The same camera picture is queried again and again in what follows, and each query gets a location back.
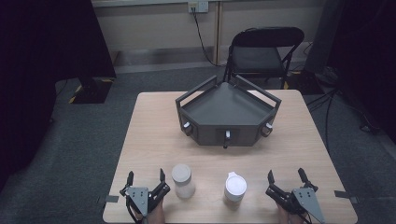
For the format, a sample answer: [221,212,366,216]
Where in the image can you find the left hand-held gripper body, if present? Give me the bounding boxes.
[119,181,172,224]

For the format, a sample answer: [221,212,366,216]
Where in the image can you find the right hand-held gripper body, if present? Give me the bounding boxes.
[264,182,327,224]

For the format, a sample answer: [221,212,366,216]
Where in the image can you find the clear jar with grey lid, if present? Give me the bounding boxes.
[171,163,197,200]

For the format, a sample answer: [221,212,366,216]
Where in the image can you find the spice jar with white cap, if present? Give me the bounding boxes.
[222,171,248,207]

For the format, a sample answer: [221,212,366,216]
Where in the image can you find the dark grey corner rack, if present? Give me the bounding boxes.
[175,74,283,150]

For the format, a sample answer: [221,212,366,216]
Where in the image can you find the person's left hand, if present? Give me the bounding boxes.
[130,199,166,224]

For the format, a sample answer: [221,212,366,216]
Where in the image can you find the person's right hand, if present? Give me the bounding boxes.
[276,203,309,224]

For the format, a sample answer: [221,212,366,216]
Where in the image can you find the black stand base striped tape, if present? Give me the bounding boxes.
[67,77,115,105]

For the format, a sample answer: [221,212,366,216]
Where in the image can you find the black folding chair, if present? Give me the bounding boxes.
[222,26,305,91]

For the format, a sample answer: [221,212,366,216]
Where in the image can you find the black curtain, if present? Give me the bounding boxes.
[0,0,118,191]
[323,0,396,145]

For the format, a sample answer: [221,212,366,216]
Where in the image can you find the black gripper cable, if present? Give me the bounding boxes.
[125,196,141,224]
[301,210,314,224]

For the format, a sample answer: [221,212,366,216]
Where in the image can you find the black floor cables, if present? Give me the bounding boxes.
[305,88,379,152]

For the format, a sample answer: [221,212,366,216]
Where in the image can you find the black power cable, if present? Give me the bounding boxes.
[191,7,226,68]

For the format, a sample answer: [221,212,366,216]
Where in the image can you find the beige wall conduit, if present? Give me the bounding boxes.
[213,1,225,65]

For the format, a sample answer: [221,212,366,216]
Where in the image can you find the white wall socket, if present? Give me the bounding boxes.
[187,1,210,14]

